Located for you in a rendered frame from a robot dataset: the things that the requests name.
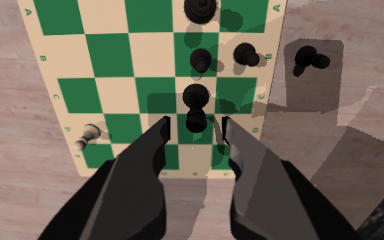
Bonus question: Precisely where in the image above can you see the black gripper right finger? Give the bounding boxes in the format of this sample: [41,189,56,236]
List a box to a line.
[222,116,362,240]

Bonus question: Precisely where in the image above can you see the green and cream chessboard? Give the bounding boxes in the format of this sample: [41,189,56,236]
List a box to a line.
[17,0,286,178]

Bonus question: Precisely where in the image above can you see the white pawn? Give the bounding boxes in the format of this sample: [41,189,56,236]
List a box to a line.
[73,124,100,151]

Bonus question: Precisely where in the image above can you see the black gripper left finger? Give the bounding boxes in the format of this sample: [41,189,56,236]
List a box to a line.
[37,116,171,240]

